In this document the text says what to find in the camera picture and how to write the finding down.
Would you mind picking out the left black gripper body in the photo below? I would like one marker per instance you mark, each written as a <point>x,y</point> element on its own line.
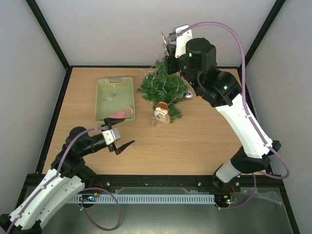
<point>111,148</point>

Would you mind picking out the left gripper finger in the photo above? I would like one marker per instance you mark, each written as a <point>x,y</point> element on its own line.
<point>110,122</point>
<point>123,147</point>

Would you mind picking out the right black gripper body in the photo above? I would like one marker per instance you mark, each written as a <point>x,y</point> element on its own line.
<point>170,64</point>

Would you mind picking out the silver star ornament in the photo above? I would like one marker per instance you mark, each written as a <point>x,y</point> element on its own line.
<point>166,44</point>

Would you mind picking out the small green christmas tree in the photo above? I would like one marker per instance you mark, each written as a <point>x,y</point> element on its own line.
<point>159,86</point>

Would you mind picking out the green plastic basket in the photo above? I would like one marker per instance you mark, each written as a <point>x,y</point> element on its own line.
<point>124,87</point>

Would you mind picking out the silver ball ornament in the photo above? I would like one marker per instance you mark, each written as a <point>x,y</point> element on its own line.
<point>188,95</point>

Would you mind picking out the brown gingerbread ornament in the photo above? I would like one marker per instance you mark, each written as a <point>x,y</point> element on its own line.
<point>161,113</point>

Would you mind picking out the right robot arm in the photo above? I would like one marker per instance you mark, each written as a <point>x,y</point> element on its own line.
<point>195,60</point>

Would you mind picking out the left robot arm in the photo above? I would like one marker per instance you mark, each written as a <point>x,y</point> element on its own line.
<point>67,176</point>

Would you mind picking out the pink ornaments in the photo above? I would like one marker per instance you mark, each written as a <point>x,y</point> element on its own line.
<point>121,114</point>

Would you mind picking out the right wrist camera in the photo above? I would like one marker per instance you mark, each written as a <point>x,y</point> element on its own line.
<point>181,39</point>

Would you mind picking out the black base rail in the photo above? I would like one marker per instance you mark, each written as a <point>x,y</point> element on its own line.
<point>203,183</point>

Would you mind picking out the white slotted cable duct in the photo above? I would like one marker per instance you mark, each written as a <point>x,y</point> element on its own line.
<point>144,199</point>

